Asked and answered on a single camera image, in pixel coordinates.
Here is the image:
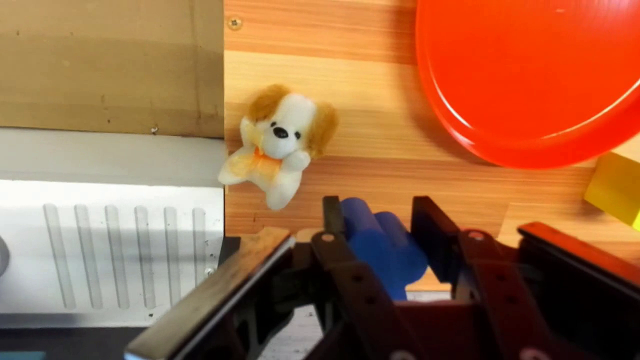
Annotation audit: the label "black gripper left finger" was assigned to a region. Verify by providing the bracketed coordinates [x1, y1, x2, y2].
[308, 197, 426, 360]

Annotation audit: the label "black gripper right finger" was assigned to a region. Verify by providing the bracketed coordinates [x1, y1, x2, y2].
[411, 197, 561, 360]

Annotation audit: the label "blue block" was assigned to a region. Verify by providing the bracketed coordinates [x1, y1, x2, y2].
[341, 198, 428, 301]

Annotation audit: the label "yellow block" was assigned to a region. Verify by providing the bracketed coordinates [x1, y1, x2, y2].
[584, 153, 640, 231]

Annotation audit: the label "orange plate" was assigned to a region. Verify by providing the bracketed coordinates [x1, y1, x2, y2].
[415, 0, 640, 168]

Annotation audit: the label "small plush dog toy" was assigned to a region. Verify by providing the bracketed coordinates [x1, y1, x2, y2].
[218, 84, 338, 210]

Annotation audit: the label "white toy sink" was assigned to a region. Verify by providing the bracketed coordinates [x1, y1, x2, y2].
[0, 0, 225, 328]

